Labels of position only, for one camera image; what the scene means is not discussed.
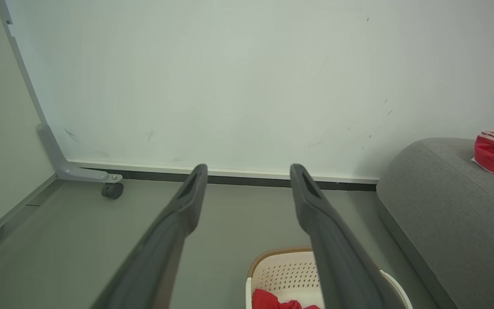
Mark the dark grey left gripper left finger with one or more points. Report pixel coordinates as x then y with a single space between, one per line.
161 249

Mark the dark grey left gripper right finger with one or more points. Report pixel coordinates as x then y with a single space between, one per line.
341 266

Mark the red jersey with white trim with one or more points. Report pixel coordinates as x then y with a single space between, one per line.
266 300

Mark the white garment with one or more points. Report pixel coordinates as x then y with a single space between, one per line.
483 166

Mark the grey fabric sofa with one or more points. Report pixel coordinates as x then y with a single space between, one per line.
453 214

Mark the cream perforated laundry basket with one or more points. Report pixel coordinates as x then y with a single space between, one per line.
285 270

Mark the black caster wheel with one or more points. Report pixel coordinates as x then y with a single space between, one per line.
112 190

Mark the grey partition stand leg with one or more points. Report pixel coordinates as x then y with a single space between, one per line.
73 172

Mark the white partition bottom rail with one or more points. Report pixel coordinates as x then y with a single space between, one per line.
238 174

